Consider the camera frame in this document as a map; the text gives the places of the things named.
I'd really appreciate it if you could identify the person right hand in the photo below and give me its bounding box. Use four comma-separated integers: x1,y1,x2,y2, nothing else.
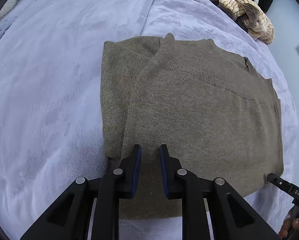
278,208,299,239

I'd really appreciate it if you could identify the olive knit sweater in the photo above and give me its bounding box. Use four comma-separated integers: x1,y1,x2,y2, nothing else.
101,34,284,219

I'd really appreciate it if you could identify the cream striped clothes pile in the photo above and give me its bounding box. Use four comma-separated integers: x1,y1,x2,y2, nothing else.
209,0,275,44

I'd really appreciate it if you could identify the lavender plush bed blanket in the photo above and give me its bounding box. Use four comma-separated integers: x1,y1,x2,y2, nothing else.
0,0,298,239

